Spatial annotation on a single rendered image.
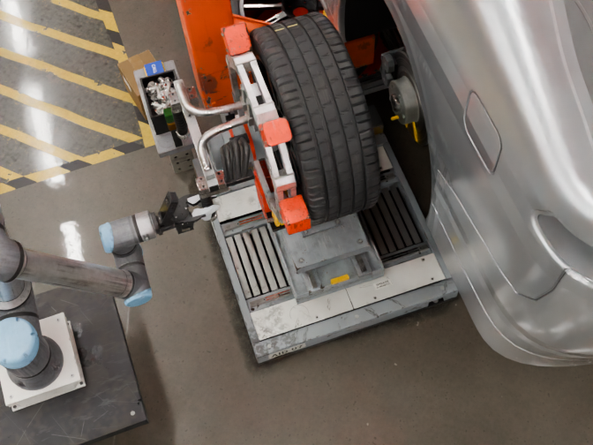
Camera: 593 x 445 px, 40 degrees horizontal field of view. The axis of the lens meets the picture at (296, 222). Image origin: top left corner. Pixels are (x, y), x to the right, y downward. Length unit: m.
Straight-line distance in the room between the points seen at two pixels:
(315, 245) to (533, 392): 0.99
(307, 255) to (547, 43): 1.61
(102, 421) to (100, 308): 0.42
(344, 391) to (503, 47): 1.73
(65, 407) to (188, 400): 0.49
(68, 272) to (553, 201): 1.35
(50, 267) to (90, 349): 0.73
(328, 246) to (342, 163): 0.80
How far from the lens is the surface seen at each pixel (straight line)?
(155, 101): 3.21
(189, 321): 3.34
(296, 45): 2.49
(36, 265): 2.35
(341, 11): 2.95
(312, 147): 2.39
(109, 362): 3.02
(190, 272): 3.43
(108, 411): 2.96
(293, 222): 2.47
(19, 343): 2.75
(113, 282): 2.55
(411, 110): 2.70
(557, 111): 1.76
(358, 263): 3.19
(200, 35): 2.86
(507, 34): 1.84
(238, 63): 2.53
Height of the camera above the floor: 3.05
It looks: 61 degrees down
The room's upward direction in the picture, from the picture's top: 5 degrees counter-clockwise
